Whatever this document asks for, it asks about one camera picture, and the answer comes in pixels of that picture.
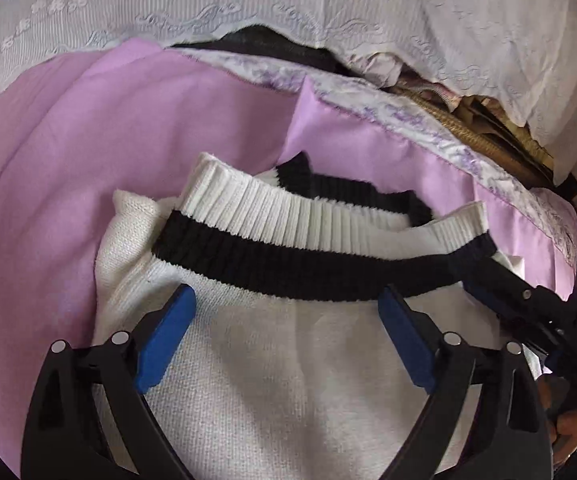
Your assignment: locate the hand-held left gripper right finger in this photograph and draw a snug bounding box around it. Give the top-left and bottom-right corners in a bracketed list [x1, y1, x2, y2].
[377, 284, 554, 480]

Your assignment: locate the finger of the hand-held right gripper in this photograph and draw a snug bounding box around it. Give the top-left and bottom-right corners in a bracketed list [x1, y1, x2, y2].
[463, 255, 577, 352]

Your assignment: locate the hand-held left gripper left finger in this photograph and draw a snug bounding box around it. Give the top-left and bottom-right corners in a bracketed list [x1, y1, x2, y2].
[21, 282, 198, 480]

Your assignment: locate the white sweater with black trim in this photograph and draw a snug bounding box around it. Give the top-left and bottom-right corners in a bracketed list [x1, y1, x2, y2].
[91, 150, 544, 480]

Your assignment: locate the person's right hand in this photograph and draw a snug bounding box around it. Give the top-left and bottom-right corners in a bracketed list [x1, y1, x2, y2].
[538, 375, 577, 469]

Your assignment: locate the woven straw mat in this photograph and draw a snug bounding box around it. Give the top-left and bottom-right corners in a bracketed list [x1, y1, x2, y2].
[393, 85, 561, 187]

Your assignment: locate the purple bed sheet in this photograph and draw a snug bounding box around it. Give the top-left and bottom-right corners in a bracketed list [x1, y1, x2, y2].
[0, 40, 577, 431]

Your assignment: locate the pile of folded pale cloths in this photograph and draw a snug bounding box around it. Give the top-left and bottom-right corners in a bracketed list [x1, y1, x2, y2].
[343, 52, 464, 111]

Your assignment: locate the white lace cover cloth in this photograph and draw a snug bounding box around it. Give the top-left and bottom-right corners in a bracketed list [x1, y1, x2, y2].
[0, 0, 577, 186]

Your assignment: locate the dark knitted cloth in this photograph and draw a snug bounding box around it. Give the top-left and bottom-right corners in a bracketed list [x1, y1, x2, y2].
[171, 25, 343, 77]

